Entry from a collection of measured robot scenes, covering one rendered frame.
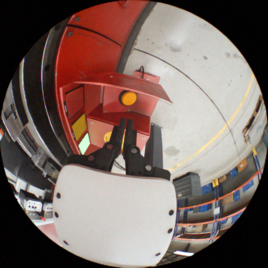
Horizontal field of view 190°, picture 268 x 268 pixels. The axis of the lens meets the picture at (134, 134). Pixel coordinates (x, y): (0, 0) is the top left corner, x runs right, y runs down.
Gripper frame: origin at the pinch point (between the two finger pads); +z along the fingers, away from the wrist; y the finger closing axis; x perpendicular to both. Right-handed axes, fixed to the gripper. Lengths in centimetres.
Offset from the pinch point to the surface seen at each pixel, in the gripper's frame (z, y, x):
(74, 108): 4.1, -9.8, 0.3
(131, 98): 12.2, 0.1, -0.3
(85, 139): 5.2, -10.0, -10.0
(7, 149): -21, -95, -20
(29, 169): -21, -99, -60
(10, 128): -6.4, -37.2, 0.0
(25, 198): -30, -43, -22
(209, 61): 78, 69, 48
